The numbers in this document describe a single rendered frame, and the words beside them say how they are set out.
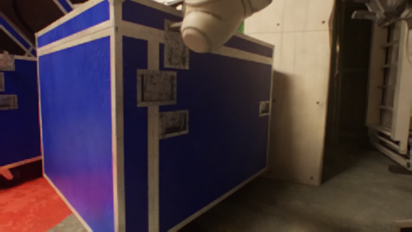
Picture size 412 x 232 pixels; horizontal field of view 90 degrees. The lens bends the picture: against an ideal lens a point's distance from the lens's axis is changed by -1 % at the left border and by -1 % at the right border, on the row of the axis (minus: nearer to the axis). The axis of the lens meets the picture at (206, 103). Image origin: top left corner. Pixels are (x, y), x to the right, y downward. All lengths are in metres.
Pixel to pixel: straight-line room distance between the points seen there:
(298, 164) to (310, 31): 1.05
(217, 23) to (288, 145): 1.52
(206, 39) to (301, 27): 1.45
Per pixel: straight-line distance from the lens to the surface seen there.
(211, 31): 0.47
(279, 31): 1.86
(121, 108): 0.71
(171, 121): 0.86
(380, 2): 1.13
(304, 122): 1.84
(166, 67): 0.81
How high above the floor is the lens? 0.80
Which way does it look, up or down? 5 degrees down
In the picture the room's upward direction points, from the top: 1 degrees clockwise
